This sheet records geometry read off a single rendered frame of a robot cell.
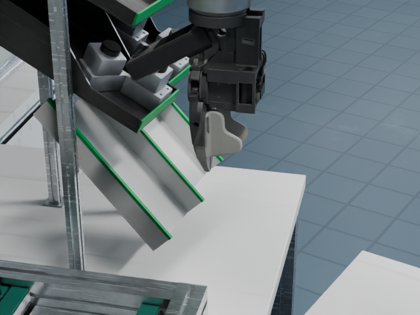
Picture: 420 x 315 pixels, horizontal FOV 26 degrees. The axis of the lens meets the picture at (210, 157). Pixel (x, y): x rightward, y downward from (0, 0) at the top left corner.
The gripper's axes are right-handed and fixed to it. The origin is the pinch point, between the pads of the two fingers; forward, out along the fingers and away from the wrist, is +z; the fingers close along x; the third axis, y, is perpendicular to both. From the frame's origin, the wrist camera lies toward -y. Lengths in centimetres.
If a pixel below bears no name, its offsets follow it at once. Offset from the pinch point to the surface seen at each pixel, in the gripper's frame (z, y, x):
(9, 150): 37, -60, 67
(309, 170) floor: 123, -10, 237
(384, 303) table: 37, 24, 27
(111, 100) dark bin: 0.0, -17.3, 16.1
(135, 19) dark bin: -12.8, -12.8, 14.9
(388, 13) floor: 123, 11, 461
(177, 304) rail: 27.2, -5.2, 6.1
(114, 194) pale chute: 15.8, -17.6, 16.1
